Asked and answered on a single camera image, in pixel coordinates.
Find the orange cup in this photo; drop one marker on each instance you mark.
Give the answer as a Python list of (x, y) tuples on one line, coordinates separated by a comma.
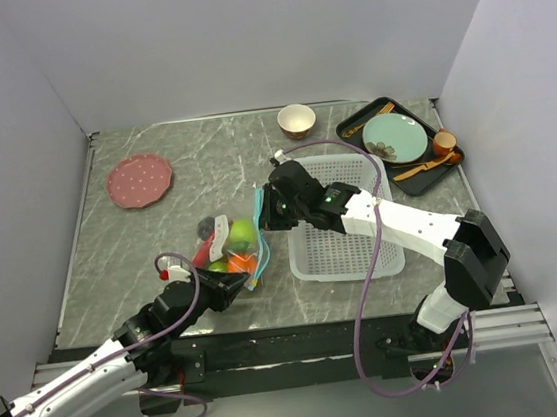
[(443, 143)]

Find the orange fruit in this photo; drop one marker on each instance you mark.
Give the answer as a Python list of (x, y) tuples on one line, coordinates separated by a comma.
[(241, 263)]

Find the light green wrinkled fruit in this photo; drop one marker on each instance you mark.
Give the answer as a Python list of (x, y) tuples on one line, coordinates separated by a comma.
[(219, 266)]

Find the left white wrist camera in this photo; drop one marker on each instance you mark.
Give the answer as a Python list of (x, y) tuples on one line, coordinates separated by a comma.
[(175, 273)]

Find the pink dotted plate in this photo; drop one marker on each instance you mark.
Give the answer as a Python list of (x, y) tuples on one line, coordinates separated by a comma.
[(139, 181)]

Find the wooden spoon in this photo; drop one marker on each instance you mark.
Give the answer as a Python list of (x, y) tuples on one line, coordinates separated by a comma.
[(450, 158)]

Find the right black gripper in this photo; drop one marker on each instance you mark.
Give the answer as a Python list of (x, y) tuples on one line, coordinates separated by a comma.
[(269, 220)]

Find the aluminium rail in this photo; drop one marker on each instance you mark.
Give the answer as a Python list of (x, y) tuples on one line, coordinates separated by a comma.
[(491, 329)]

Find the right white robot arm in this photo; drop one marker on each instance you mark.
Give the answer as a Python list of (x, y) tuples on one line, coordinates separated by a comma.
[(469, 249)]

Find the black tray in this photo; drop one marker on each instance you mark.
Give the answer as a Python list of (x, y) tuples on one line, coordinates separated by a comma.
[(350, 131)]

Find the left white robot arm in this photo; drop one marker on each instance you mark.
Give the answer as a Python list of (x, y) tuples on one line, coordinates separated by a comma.
[(137, 355)]

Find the clear zip bag blue zipper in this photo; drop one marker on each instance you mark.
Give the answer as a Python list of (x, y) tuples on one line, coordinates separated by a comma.
[(238, 209)]

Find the light green plate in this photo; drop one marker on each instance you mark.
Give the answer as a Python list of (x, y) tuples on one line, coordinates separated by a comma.
[(395, 138)]

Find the white and red bowl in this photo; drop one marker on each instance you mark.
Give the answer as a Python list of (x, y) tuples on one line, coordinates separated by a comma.
[(296, 121)]

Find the dark brown fruit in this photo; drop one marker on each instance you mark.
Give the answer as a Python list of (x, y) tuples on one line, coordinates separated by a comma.
[(205, 228)]

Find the red chili pepper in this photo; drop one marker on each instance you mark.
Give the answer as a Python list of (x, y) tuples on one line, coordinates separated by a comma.
[(201, 257)]

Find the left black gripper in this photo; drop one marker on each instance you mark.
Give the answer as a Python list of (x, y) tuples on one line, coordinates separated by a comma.
[(222, 286)]

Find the green apple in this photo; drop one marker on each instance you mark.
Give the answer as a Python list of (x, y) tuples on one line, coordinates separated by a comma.
[(242, 235)]

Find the white plastic basket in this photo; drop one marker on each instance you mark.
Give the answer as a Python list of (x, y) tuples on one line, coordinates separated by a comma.
[(328, 256)]

